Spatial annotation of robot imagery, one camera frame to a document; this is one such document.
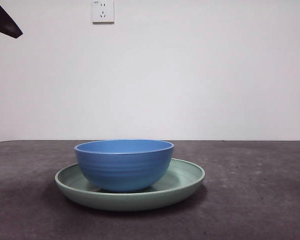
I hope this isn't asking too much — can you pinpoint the blue bowl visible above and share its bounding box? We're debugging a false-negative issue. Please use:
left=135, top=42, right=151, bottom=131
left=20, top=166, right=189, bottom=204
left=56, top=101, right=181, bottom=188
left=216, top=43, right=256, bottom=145
left=73, top=139, right=175, bottom=193

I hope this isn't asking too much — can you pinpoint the green plate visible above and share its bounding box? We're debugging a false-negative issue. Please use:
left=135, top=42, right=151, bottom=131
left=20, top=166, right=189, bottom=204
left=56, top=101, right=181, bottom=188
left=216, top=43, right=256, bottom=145
left=54, top=157, right=206, bottom=212

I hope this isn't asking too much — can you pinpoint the white wall socket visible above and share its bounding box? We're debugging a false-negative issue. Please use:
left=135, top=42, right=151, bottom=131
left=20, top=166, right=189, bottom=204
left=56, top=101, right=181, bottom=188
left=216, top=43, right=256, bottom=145
left=92, top=0, right=115, bottom=25

